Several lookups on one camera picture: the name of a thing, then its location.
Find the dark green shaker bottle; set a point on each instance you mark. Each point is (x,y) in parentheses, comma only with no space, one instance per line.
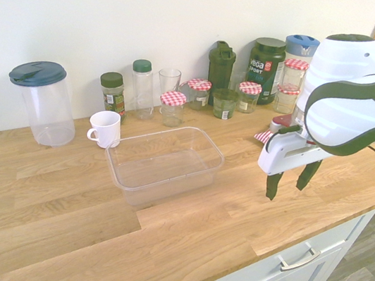
(220,71)

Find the clear bottle with green lid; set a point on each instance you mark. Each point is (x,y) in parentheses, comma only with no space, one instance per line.
(142,90)

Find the clear drinking glass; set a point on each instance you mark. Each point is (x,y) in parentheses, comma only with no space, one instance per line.
(168,80)

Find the dark Vega Sport protein tub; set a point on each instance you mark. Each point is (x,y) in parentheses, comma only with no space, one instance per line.
(264,70)

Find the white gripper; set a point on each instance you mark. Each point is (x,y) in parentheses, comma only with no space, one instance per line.
(283,155)

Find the white canister with blue lid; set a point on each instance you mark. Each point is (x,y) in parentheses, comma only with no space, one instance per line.
(300,46)

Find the glass jar red checkered lid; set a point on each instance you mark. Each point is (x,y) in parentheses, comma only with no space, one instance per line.
(248,98)
(286,100)
(172,107)
(198,94)
(294,73)

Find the white ceramic mug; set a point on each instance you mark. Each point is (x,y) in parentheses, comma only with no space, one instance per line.
(105,129)

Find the clear pitcher with blue lid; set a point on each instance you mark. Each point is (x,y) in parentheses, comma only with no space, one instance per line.
(50,108)

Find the clear rectangular plastic container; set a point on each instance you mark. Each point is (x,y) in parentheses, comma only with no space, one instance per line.
(165,165)

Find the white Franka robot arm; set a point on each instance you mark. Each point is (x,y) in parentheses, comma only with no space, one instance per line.
(340,100)

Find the spice jar with dark lid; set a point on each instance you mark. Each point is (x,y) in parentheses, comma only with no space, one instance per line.
(113,96)

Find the glass jar dark green lid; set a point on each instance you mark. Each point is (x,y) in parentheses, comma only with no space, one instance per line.
(224,104)

